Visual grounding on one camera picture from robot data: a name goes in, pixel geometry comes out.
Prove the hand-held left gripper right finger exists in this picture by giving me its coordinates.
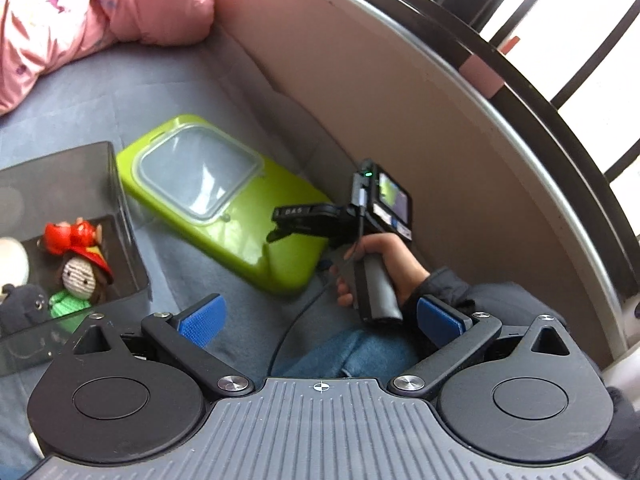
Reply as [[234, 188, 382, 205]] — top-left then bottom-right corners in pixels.
[[389, 295, 572, 401]]

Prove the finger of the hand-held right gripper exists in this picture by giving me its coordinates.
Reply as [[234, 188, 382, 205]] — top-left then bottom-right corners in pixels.
[[271, 203, 331, 224], [266, 221, 323, 246]]

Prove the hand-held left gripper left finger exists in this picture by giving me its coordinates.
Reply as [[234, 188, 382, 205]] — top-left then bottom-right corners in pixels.
[[72, 294, 255, 401]]

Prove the crochet doll green dress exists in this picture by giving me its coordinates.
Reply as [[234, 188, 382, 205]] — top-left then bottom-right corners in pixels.
[[49, 244, 116, 319]]

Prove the red toy figure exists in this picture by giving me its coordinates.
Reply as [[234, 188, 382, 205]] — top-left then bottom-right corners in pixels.
[[44, 217, 105, 257]]

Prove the dark grey plush toy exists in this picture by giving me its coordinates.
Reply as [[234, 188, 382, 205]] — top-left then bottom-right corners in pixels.
[[0, 283, 50, 337]]

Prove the clear plastic storage box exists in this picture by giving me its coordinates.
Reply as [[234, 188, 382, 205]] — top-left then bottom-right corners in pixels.
[[0, 141, 152, 377]]

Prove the white round toy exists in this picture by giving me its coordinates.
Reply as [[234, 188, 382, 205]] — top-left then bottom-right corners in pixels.
[[0, 237, 29, 289]]

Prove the person's right forearm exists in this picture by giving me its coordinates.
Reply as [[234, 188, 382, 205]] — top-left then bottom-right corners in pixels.
[[404, 266, 548, 333]]

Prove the person's right hand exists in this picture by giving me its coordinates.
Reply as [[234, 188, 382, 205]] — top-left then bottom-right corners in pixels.
[[336, 233, 432, 308]]

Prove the green container clear lid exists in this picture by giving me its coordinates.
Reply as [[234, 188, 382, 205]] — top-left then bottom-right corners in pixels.
[[116, 114, 330, 296]]

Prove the person's jeans leg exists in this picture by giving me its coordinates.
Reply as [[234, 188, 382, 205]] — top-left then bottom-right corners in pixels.
[[272, 329, 422, 380]]

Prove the beige bed side board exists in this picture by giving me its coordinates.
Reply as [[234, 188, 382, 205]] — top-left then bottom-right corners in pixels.
[[207, 0, 631, 366]]

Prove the pink clip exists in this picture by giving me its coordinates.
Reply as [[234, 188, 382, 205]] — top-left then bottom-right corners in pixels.
[[459, 36, 522, 100]]

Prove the person's black jacket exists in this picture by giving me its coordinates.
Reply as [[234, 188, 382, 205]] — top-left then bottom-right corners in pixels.
[[602, 385, 640, 478]]

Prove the black window railing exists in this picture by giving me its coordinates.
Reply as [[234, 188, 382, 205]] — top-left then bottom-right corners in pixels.
[[377, 0, 640, 243]]

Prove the pink quilt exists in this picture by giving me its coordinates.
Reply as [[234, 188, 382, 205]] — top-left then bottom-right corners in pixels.
[[0, 0, 217, 117]]

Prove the black cable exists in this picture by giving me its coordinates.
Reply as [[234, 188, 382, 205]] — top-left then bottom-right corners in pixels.
[[272, 200, 362, 377]]

